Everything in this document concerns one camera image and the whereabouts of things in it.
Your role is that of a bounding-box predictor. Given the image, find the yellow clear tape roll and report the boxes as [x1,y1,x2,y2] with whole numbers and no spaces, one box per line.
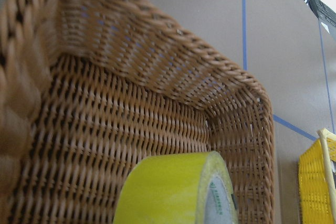
[113,151,239,223]

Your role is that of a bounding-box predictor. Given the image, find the brown wicker basket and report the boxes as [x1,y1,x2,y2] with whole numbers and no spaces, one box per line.
[1,0,274,223]

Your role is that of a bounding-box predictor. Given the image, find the yellow wicker basket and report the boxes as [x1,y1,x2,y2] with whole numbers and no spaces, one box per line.
[298,128,335,223]

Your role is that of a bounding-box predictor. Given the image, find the blue grid tape lines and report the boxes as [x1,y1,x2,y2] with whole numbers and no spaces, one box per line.
[0,0,336,142]

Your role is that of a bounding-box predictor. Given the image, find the black cables and devices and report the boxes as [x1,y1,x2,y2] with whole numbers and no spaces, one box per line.
[283,0,336,28]

